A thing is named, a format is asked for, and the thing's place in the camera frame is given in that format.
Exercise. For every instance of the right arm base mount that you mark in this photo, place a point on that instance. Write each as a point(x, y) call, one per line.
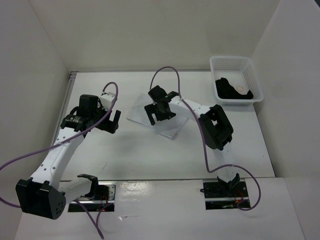
point(216, 197)

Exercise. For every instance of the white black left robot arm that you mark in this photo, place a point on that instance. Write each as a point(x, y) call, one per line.
point(41, 194)

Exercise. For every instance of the black skirt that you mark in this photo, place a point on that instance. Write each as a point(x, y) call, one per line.
point(226, 91)

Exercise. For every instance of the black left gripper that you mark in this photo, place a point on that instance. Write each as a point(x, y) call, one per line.
point(109, 126)

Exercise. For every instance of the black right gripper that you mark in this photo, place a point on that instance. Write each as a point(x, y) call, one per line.
point(151, 108)

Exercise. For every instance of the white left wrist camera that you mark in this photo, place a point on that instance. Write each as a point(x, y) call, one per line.
point(106, 100)

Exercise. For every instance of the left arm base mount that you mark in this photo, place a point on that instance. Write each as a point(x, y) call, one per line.
point(100, 197)

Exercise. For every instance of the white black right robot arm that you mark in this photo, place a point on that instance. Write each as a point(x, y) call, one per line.
point(214, 126)

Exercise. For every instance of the white skirt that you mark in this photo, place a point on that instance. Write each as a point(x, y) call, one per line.
point(168, 128)

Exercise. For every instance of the white plastic laundry basket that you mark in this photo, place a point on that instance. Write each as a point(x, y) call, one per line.
point(241, 75)

